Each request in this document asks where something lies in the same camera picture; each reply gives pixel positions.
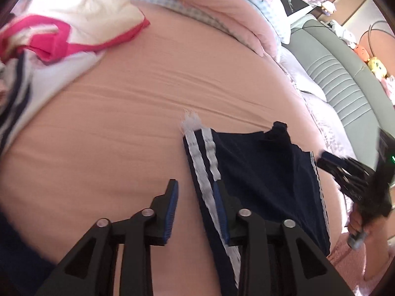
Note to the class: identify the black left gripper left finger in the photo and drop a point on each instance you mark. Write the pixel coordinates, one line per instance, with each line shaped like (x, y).
(89, 268)

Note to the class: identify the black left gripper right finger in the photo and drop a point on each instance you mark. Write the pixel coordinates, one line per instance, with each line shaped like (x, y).
(275, 258)

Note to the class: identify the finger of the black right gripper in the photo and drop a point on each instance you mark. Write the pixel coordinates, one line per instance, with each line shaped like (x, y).
(355, 187)
(331, 162)

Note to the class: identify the dark navy shorts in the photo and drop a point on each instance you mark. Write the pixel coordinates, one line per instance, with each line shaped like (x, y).
(266, 172)

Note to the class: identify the right hand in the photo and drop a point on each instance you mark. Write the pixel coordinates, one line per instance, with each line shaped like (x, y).
(376, 242)

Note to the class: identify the grey padded headboard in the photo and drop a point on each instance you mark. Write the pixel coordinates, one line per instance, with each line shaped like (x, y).
(349, 86)

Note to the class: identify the pink fluffy sleeve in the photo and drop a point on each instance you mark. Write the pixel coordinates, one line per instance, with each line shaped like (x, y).
(351, 265)

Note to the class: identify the yellow plush toy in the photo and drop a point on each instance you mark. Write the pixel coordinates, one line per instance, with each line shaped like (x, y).
(377, 68)

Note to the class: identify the pink bed sheet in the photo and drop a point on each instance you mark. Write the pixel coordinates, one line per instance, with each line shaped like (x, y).
(109, 143)

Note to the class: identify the pink quilt blanket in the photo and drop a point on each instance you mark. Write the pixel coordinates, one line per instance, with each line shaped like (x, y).
(260, 25)

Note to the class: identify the white and pink garment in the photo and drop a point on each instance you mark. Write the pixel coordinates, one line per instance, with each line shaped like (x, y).
(51, 44)

